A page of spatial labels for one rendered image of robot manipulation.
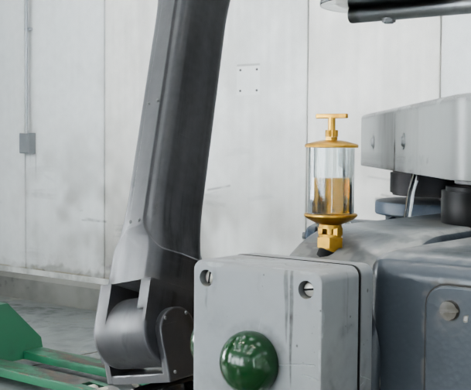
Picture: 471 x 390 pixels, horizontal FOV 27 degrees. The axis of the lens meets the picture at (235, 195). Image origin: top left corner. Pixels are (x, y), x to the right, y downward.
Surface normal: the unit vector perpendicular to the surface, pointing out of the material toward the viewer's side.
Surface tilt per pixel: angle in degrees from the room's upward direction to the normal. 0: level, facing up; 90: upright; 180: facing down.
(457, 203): 90
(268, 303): 90
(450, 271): 56
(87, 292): 90
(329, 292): 90
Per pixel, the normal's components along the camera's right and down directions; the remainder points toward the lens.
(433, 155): -1.00, 0.00
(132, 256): -0.72, -0.30
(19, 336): 0.76, -0.22
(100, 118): -0.62, 0.04
